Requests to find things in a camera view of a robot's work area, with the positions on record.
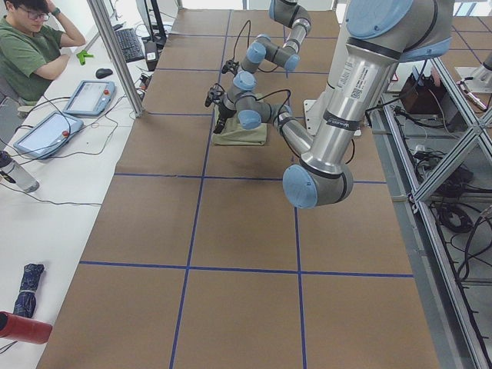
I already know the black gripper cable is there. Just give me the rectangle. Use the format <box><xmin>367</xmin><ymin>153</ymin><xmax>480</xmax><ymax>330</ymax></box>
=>
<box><xmin>209</xmin><ymin>86</ymin><xmax>357</xmax><ymax>166</ymax></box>
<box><xmin>221</xmin><ymin>18</ymin><xmax>293</xmax><ymax>78</ymax></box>

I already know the green plastic clip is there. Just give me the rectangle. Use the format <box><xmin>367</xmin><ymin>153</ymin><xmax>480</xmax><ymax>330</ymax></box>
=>
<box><xmin>76</xmin><ymin>49</ymin><xmax>94</xmax><ymax>65</ymax></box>

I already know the red water bottle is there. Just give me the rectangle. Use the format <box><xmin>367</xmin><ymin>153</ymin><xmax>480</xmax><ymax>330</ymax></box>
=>
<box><xmin>1</xmin><ymin>311</ymin><xmax>53</xmax><ymax>344</ymax></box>

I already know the black keyboard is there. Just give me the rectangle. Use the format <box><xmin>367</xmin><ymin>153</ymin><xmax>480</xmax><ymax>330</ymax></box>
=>
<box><xmin>115</xmin><ymin>28</ymin><xmax>145</xmax><ymax>62</ymax></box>

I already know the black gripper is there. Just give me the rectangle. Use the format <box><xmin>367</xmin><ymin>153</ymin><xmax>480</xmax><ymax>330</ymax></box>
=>
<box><xmin>214</xmin><ymin>100</ymin><xmax>234</xmax><ymax>134</ymax></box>

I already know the aluminium frame post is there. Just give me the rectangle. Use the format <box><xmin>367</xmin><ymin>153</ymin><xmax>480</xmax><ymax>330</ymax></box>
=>
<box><xmin>87</xmin><ymin>0</ymin><xmax>144</xmax><ymax>118</ymax></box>

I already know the seated person green shirt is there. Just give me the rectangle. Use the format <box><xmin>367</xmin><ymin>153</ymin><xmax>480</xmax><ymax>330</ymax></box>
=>
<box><xmin>1</xmin><ymin>1</ymin><xmax>86</xmax><ymax>105</ymax></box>

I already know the folded dark blue umbrella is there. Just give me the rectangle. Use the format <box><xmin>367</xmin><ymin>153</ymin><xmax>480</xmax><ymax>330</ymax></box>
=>
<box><xmin>13</xmin><ymin>264</ymin><xmax>45</xmax><ymax>318</ymax></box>

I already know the teach pendant tablet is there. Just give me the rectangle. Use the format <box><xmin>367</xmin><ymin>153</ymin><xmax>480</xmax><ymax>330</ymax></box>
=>
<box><xmin>63</xmin><ymin>80</ymin><xmax>116</xmax><ymax>117</ymax></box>
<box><xmin>13</xmin><ymin>112</ymin><xmax>83</xmax><ymax>159</ymax></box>

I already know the black computer mouse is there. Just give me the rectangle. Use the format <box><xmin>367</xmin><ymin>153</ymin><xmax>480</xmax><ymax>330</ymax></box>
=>
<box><xmin>95</xmin><ymin>68</ymin><xmax>113</xmax><ymax>79</ymax></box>

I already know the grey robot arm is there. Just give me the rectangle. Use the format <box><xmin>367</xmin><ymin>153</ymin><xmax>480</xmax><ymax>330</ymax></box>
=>
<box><xmin>221</xmin><ymin>0</ymin><xmax>311</xmax><ymax>76</ymax></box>
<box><xmin>205</xmin><ymin>1</ymin><xmax>454</xmax><ymax>208</ymax></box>

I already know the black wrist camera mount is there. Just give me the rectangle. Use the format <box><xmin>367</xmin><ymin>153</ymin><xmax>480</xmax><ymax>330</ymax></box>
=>
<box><xmin>221</xmin><ymin>59</ymin><xmax>240</xmax><ymax>75</ymax></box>
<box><xmin>204</xmin><ymin>85</ymin><xmax>225</xmax><ymax>108</ymax></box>

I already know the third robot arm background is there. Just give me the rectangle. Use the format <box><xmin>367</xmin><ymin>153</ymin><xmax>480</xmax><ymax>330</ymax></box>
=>
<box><xmin>455</xmin><ymin>54</ymin><xmax>491</xmax><ymax>112</ymax></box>

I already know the aluminium frame side rail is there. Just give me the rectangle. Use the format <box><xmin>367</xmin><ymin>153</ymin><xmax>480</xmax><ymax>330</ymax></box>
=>
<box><xmin>378</xmin><ymin>57</ymin><xmax>492</xmax><ymax>369</ymax></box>

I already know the far teach pendant tablet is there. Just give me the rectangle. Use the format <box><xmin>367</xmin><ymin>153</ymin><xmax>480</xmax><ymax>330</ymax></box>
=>
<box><xmin>63</xmin><ymin>80</ymin><xmax>116</xmax><ymax>117</ymax></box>

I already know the clear plastic water bottle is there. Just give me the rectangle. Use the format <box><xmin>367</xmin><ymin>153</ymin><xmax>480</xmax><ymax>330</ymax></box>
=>
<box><xmin>1</xmin><ymin>151</ymin><xmax>39</xmax><ymax>193</ymax></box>

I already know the near teach pendant tablet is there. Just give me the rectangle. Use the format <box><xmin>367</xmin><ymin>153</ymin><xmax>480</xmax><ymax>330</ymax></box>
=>
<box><xmin>13</xmin><ymin>112</ymin><xmax>83</xmax><ymax>159</ymax></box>

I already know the olive green long-sleeve shirt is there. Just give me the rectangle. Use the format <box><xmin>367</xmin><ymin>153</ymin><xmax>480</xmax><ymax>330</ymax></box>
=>
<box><xmin>211</xmin><ymin>92</ymin><xmax>268</xmax><ymax>146</ymax></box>

